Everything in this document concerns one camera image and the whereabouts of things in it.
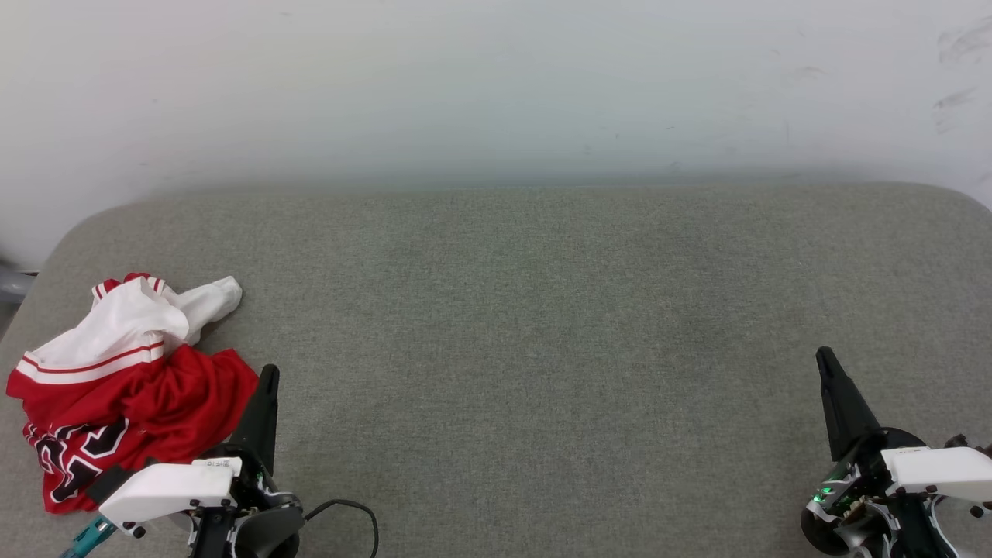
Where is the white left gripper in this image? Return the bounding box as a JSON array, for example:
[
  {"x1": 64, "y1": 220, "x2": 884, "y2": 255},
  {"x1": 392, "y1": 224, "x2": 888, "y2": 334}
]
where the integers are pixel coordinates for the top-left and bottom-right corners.
[{"x1": 98, "y1": 363, "x2": 303, "y2": 558}]

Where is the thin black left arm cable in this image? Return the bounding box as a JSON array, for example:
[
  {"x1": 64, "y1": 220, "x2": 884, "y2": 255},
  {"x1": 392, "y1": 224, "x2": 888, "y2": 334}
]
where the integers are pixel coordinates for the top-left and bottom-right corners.
[{"x1": 302, "y1": 499, "x2": 380, "y2": 558}]

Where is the red and white basketball jersey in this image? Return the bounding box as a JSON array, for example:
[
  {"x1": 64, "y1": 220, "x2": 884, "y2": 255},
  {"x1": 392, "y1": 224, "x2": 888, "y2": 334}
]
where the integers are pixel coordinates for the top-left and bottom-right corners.
[{"x1": 6, "y1": 272, "x2": 260, "y2": 515}]

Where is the teal left camera connector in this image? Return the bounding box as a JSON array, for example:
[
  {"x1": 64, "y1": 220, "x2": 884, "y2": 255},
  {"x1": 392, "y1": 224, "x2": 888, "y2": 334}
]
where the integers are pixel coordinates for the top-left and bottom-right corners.
[{"x1": 60, "y1": 515, "x2": 117, "y2": 558}]

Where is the grey fabric sofa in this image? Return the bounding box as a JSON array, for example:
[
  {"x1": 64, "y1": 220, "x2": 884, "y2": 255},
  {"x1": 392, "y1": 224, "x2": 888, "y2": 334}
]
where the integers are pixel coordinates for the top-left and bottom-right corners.
[{"x1": 0, "y1": 182, "x2": 992, "y2": 558}]

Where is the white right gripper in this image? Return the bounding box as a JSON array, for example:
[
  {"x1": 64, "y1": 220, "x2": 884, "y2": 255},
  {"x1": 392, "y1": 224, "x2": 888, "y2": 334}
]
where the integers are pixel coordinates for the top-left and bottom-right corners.
[{"x1": 801, "y1": 346, "x2": 992, "y2": 558}]

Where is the grey metal pipe rail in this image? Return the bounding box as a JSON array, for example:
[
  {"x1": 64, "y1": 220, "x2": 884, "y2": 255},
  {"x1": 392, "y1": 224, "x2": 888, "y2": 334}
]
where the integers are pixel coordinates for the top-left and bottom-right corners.
[{"x1": 0, "y1": 260, "x2": 40, "y2": 307}]

